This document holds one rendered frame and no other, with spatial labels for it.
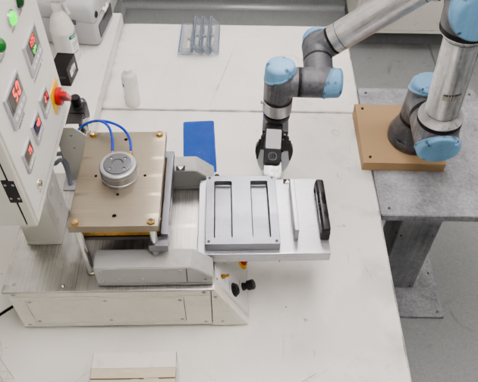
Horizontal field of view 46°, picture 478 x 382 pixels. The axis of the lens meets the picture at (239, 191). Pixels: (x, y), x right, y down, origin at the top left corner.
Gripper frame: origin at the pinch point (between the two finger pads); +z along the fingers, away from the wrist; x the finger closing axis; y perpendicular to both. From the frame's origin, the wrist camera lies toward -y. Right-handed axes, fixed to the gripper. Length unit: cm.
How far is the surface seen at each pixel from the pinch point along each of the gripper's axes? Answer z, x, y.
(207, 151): 6.2, 20.1, 11.7
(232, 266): -2.6, 9.1, -35.4
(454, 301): 82, -77, 8
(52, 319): 2, 50, -50
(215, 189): -16.7, 14.1, -23.0
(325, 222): -19.6, -11.3, -33.5
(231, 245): -17.7, 9.0, -39.7
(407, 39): 78, -80, 183
